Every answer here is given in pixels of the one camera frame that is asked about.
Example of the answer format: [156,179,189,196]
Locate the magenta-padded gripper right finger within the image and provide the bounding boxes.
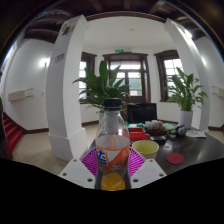
[126,147,168,190]

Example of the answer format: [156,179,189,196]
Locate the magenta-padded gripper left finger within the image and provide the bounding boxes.
[57,147,101,190]

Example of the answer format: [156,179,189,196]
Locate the clear orange-label drink bottle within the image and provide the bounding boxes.
[94,97,132,192]

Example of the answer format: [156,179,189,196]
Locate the pale yellow cup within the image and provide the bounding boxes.
[131,139,160,160]

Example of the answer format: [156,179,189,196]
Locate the red plastic box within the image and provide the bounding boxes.
[128,127,151,141]

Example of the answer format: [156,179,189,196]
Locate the small black case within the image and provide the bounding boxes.
[149,134,168,142]

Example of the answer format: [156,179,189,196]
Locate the green box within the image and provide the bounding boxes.
[125,123,148,129]

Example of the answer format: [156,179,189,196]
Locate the dark bowl of white items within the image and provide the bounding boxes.
[144,119,166,136]

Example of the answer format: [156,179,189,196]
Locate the flat round red coaster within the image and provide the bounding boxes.
[166,152,185,166]

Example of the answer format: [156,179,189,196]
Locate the green flat packet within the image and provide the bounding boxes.
[162,122,178,132]

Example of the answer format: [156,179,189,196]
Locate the grey round headphones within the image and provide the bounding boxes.
[174,124,188,137]

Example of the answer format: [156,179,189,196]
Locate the printed magazine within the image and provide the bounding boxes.
[185,129,208,139]

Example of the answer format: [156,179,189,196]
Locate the large potted leafy plant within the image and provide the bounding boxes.
[72,59,131,123]

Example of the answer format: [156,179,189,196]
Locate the red carpeted staircase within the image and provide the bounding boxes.
[2,112,24,154]

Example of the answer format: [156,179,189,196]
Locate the small potted leafy plant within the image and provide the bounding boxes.
[164,67,208,130]

